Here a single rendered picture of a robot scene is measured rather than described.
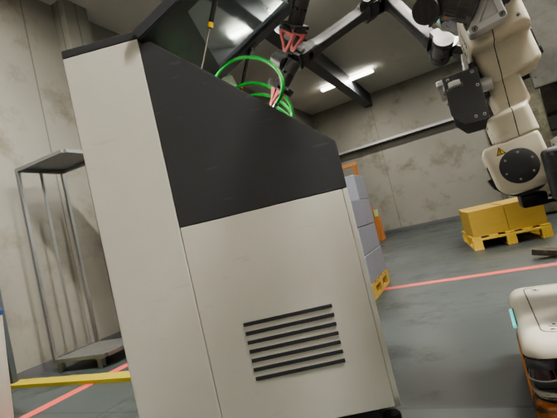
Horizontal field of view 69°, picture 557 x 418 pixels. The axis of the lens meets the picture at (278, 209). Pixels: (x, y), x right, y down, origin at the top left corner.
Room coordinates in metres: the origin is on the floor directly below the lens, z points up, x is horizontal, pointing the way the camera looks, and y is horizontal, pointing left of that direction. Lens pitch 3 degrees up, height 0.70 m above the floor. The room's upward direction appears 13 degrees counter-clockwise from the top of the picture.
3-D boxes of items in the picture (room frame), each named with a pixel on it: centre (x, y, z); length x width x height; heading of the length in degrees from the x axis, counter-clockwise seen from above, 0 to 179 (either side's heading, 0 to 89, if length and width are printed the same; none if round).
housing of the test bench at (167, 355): (2.07, 0.44, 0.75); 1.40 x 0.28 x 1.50; 176
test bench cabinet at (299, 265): (1.69, 0.03, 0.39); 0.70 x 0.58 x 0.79; 176
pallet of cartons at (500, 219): (4.87, -2.53, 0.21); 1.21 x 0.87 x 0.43; 155
